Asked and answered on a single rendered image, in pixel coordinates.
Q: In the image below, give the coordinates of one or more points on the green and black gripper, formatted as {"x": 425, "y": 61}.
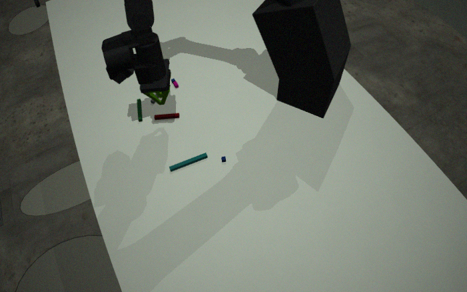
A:
{"x": 161, "y": 75}

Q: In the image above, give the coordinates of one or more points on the dark red rod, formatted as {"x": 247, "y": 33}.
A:
{"x": 167, "y": 116}

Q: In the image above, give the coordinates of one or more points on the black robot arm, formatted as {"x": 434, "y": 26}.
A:
{"x": 117, "y": 51}

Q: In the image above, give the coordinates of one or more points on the dark green rod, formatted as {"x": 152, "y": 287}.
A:
{"x": 139, "y": 110}

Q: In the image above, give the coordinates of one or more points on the turquoise rod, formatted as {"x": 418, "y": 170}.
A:
{"x": 188, "y": 162}

